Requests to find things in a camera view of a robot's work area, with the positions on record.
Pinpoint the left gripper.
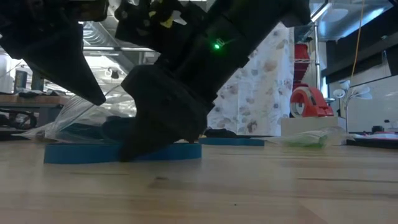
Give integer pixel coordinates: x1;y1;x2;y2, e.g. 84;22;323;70
0;0;107;106

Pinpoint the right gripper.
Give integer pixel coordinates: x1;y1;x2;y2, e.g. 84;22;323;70
119;34;249;162

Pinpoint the bag of black bands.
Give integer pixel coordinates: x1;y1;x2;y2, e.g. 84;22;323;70
101;116;130;142

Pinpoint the wide blue rubber band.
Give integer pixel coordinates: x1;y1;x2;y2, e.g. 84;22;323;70
43;142;203;165
58;123;106;141

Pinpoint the green rubber band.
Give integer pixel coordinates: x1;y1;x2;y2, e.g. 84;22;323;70
283;133;330;149

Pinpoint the black computer monitor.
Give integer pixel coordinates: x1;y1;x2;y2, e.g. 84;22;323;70
14;70;28;93
30;73;45;92

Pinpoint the black and gray glove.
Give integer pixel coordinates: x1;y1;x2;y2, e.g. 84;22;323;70
203;128;238;139

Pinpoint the bicycle wheel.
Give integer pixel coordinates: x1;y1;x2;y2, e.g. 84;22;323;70
0;108;40;131

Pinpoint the white floral cloth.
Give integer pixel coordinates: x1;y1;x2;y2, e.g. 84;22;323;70
206;21;295;137

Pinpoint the red plastic bin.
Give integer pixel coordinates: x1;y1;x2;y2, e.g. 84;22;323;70
294;43;310;79

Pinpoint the red tape dispenser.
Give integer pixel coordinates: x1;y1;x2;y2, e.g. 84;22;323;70
289;83;335;118

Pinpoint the white floor lamp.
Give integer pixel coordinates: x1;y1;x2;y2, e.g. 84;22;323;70
332;79;374;128

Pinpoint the pink and white flat object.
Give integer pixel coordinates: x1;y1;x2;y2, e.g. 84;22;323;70
357;132;398;140

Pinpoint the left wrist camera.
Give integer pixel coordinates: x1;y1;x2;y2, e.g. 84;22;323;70
70;0;109;22

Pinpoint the yellow cable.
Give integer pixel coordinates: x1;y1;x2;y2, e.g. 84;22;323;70
350;0;365;82

